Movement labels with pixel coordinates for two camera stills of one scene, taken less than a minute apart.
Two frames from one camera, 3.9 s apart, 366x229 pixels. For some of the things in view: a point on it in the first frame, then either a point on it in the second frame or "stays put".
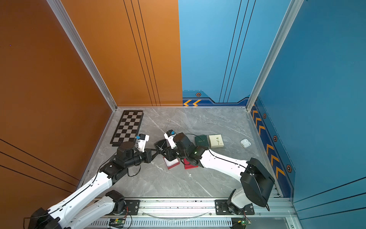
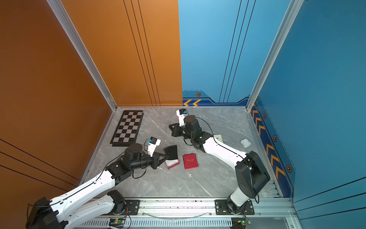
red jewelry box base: [170, 164] stays put
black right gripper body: [172, 154] to [182, 131]
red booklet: [187, 166] stays put
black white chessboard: [127, 127] stays put
